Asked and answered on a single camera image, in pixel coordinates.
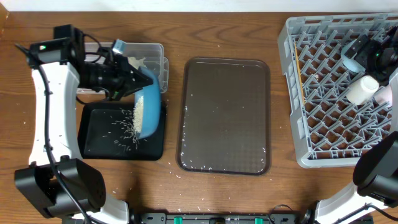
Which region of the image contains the dark brown serving tray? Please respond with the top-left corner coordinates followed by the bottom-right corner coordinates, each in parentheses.
top-left (176, 57), bottom-right (271, 176)

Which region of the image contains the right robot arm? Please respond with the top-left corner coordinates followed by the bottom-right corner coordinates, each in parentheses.
top-left (302, 27), bottom-right (397, 223)

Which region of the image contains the white plastic cup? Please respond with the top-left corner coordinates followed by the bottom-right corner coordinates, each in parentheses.
top-left (346, 75), bottom-right (379, 105)

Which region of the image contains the black plastic tray bin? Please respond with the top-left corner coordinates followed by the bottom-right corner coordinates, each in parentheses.
top-left (78, 102), bottom-right (166, 161)

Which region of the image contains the wooden chopstick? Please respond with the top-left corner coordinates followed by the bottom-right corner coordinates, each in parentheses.
top-left (294, 42), bottom-right (305, 105)

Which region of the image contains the dark blue plate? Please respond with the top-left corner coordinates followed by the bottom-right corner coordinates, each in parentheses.
top-left (133, 67), bottom-right (161, 139)

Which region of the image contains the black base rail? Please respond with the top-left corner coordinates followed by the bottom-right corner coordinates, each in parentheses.
top-left (130, 213), bottom-right (300, 224)

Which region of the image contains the light blue bowl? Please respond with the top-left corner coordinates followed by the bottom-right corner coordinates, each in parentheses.
top-left (341, 40), bottom-right (365, 73)

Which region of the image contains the clear plastic waste bin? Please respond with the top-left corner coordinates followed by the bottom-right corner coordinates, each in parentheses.
top-left (76, 42), bottom-right (169, 95)

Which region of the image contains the pink plastic cup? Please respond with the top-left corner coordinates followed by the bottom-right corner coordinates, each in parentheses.
top-left (374, 85), bottom-right (393, 108)

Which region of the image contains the pile of white rice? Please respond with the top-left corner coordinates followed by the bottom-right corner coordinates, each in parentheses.
top-left (102, 95), bottom-right (149, 152)

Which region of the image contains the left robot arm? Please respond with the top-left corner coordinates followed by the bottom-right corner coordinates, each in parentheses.
top-left (14, 24), bottom-right (161, 223)

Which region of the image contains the grey dishwasher rack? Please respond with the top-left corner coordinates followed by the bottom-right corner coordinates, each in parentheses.
top-left (278, 13), bottom-right (397, 168)

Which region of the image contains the white tissue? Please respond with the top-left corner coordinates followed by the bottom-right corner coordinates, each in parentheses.
top-left (127, 57), bottom-right (147, 69)

